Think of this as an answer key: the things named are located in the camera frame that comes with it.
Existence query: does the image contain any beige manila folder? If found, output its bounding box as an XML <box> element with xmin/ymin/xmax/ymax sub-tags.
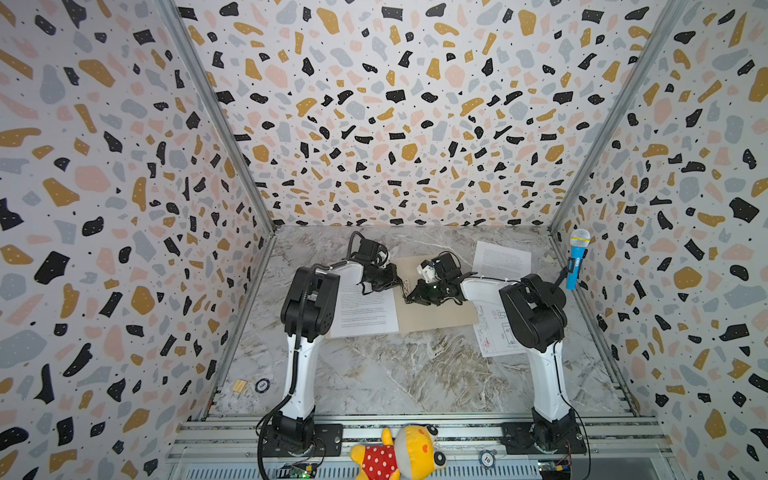
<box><xmin>390</xmin><ymin>256</ymin><xmax>478</xmax><ymax>334</ymax></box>

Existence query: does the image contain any white text sheet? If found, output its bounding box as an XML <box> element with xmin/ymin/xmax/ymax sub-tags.
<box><xmin>328</xmin><ymin>278</ymin><xmax>399</xmax><ymax>338</ymax></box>
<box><xmin>472</xmin><ymin>241</ymin><xmax>532</xmax><ymax>280</ymax></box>

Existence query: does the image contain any white diagram sheet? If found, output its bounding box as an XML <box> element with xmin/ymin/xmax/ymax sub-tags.
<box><xmin>474</xmin><ymin>303</ymin><xmax>526</xmax><ymax>358</ymax></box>

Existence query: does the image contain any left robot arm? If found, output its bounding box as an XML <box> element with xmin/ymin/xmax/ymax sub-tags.
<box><xmin>258</xmin><ymin>232</ymin><xmax>400</xmax><ymax>456</ymax></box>

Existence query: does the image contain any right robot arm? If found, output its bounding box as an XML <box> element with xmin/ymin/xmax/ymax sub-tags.
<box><xmin>406</xmin><ymin>251</ymin><xmax>579</xmax><ymax>453</ymax></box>

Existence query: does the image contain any blue toy microphone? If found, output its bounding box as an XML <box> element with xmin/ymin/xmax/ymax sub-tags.
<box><xmin>566</xmin><ymin>228</ymin><xmax>592</xmax><ymax>291</ymax></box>

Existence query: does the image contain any yellow plush toy red dress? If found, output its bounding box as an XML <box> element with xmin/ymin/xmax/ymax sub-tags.
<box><xmin>350</xmin><ymin>424</ymin><xmax>447</xmax><ymax>480</ymax></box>

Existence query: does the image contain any small wooden block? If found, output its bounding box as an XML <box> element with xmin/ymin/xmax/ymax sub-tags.
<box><xmin>231</xmin><ymin>379</ymin><xmax>248</xmax><ymax>395</ymax></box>

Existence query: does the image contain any left green circuit board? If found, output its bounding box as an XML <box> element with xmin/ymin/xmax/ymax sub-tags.
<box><xmin>276</xmin><ymin>462</ymin><xmax>318</xmax><ymax>479</ymax></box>

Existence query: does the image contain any right circuit board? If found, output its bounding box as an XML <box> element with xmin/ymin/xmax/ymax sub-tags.
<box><xmin>537</xmin><ymin>460</ymin><xmax>572</xmax><ymax>480</ymax></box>

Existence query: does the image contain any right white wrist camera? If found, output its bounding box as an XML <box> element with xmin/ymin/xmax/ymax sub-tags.
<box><xmin>417</xmin><ymin>260</ymin><xmax>439</xmax><ymax>283</ymax></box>

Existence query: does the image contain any left black corrugated cable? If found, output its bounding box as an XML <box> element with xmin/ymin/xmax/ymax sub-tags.
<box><xmin>256</xmin><ymin>230</ymin><xmax>376</xmax><ymax>480</ymax></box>

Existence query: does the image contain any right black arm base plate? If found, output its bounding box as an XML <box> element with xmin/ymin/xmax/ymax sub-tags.
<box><xmin>500</xmin><ymin>421</ymin><xmax>588</xmax><ymax>455</ymax></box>

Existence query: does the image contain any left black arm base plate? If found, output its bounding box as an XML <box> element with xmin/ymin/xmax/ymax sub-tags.
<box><xmin>257</xmin><ymin>419</ymin><xmax>343</xmax><ymax>459</ymax></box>

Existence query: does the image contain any aluminium front rail frame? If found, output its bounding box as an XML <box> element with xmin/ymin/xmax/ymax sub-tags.
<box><xmin>164</xmin><ymin>413</ymin><xmax>684</xmax><ymax>479</ymax></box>

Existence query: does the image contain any left aluminium corner post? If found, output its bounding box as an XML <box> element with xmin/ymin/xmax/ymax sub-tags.
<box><xmin>152</xmin><ymin>0</ymin><xmax>277</xmax><ymax>234</ymax></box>

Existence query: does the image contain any aluminium corner post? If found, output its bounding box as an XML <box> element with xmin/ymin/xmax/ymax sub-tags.
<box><xmin>152</xmin><ymin>0</ymin><xmax>277</xmax><ymax>234</ymax></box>
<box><xmin>548</xmin><ymin>0</ymin><xmax>688</xmax><ymax>234</ymax></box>

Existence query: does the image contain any right aluminium corner post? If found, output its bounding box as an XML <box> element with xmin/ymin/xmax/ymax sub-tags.
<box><xmin>548</xmin><ymin>0</ymin><xmax>688</xmax><ymax>234</ymax></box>

